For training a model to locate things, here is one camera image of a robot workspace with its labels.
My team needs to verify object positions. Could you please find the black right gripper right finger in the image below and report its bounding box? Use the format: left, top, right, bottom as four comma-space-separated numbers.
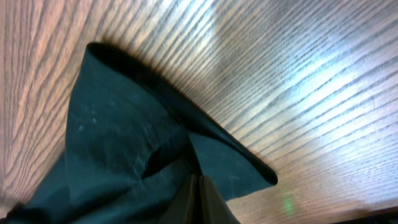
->
199, 176, 240, 224

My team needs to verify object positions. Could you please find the black t-shirt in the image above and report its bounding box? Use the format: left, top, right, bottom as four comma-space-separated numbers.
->
2, 42, 278, 223

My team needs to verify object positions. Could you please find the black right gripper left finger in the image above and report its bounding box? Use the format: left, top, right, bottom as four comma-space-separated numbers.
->
158, 175, 197, 224

